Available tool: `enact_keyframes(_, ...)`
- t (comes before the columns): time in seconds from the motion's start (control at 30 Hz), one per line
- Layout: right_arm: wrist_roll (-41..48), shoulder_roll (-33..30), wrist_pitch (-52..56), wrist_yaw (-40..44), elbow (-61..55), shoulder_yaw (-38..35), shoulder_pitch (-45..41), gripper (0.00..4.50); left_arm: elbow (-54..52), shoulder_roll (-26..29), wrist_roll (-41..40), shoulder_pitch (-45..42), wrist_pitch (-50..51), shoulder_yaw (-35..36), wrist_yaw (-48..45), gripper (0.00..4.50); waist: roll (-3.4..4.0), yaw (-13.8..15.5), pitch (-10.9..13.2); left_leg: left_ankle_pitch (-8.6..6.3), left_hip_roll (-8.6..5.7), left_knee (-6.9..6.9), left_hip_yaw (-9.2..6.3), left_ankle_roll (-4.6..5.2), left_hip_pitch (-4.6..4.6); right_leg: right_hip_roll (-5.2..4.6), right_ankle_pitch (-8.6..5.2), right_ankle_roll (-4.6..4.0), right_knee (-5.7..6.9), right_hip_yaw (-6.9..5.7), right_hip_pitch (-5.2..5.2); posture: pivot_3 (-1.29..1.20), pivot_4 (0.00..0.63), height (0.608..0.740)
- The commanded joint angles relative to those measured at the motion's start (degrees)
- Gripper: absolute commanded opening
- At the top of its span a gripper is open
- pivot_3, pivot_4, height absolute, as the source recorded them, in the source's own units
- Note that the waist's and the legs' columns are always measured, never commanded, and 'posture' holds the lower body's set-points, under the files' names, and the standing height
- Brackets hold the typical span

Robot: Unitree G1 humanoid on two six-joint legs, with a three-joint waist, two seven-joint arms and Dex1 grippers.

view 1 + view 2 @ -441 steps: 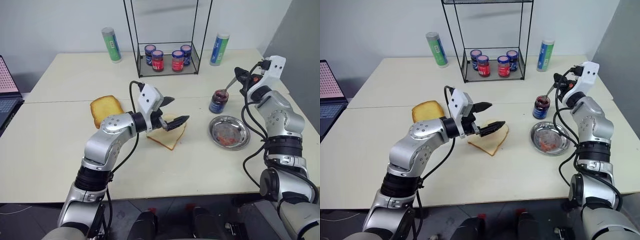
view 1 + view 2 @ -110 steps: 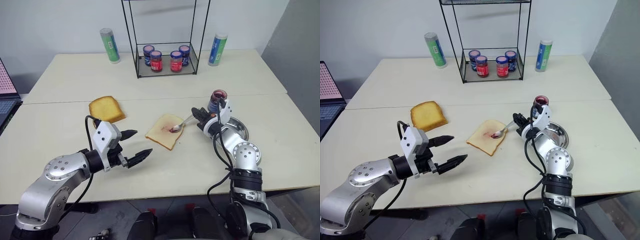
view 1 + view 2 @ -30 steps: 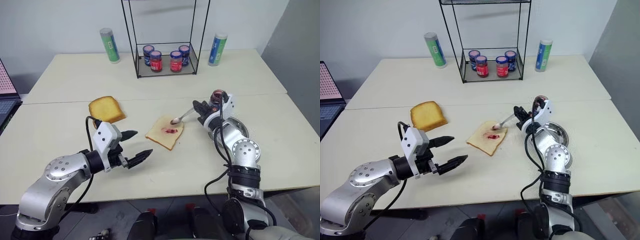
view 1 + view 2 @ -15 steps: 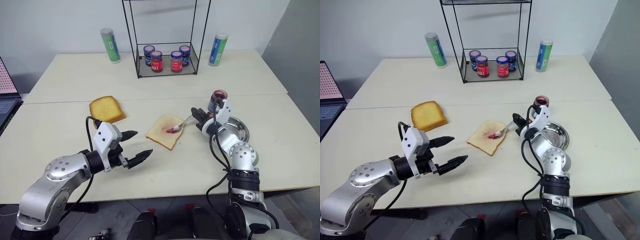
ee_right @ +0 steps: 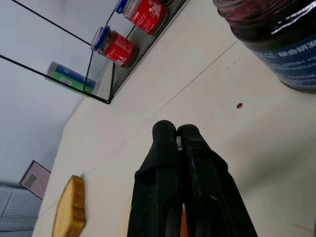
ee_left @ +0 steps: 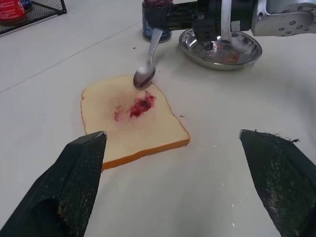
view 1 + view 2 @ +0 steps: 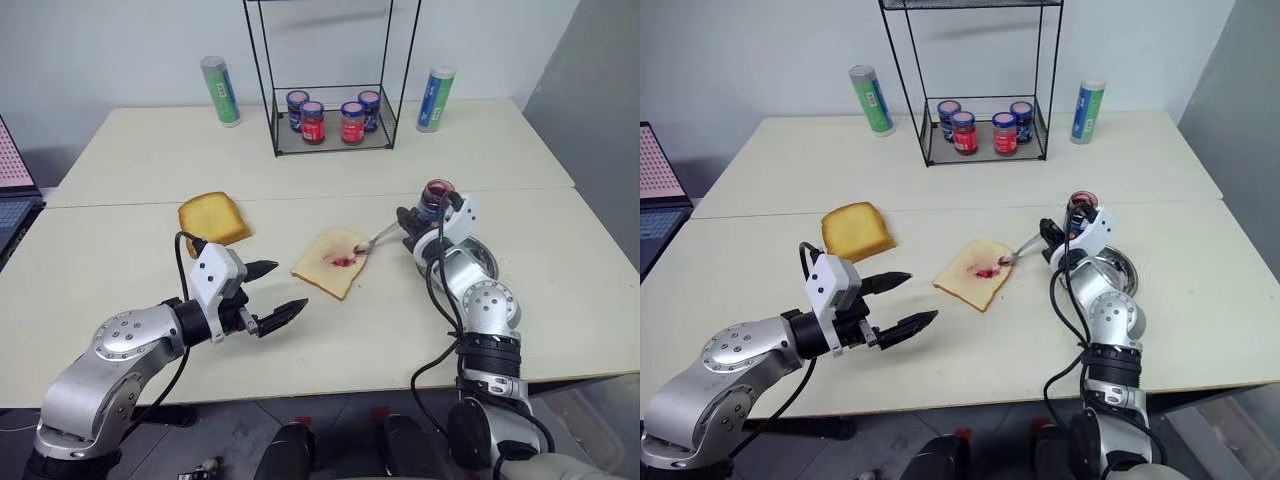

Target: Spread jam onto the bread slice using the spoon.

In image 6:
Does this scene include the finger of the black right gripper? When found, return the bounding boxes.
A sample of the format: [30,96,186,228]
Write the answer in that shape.
[147,3,171,30]

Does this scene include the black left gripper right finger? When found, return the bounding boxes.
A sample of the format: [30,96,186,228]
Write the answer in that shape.
[238,128,316,237]

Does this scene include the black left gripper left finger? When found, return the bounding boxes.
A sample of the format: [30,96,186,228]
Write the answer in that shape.
[0,130,109,237]

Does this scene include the metal spoon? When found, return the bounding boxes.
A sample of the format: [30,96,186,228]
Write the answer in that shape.
[133,27,164,89]

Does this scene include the open blue-label jam jar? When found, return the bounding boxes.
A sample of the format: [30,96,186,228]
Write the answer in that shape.
[141,0,174,43]

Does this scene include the stained white bread slice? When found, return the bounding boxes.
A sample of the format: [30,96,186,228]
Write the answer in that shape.
[80,75,191,170]

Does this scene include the sealed red-label jam jar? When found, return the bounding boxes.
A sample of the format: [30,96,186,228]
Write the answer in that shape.
[0,0,27,26]

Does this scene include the round metal dish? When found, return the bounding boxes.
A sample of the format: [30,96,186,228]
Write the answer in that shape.
[178,28,263,71]

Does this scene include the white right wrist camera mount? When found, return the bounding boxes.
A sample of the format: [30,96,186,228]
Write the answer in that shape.
[220,0,241,42]

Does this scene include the black wire rack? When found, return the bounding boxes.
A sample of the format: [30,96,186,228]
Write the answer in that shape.
[0,0,68,38]

